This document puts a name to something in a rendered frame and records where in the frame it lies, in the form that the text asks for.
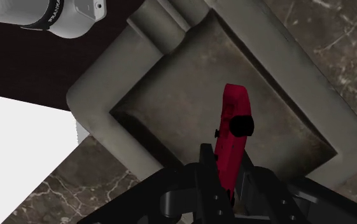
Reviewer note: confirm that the grey sofa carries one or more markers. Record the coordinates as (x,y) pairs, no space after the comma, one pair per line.
(181,90)

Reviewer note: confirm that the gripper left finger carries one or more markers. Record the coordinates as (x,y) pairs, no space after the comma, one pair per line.
(207,173)

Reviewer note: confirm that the red game controller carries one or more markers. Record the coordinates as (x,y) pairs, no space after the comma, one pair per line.
(233,100)

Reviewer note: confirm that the dark robot stand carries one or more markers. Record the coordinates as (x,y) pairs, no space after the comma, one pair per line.
(41,68)

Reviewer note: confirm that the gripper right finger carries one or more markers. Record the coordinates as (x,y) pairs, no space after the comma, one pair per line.
(258,192)

